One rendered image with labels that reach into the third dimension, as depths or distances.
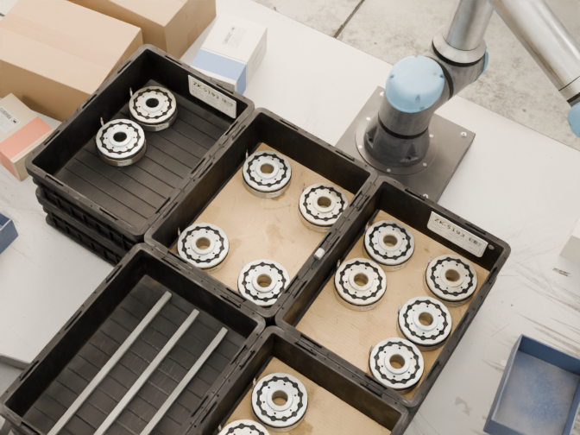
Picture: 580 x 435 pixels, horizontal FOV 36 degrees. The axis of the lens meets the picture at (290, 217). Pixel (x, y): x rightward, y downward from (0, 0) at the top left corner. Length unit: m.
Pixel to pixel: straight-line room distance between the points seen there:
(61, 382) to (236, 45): 0.92
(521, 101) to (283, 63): 1.20
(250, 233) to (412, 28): 1.70
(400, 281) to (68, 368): 0.66
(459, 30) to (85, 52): 0.83
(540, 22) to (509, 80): 1.66
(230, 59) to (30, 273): 0.68
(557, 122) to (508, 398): 1.52
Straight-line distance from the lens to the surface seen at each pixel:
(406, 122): 1.94
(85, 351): 1.74
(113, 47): 2.11
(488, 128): 2.22
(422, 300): 1.76
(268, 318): 1.63
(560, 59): 1.63
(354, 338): 1.74
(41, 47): 2.13
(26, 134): 2.09
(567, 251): 2.05
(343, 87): 2.23
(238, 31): 2.22
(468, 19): 1.90
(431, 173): 2.05
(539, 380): 1.92
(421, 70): 1.93
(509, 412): 1.88
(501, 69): 3.32
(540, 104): 3.26
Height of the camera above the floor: 2.41
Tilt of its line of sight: 59 degrees down
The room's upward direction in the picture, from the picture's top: 5 degrees clockwise
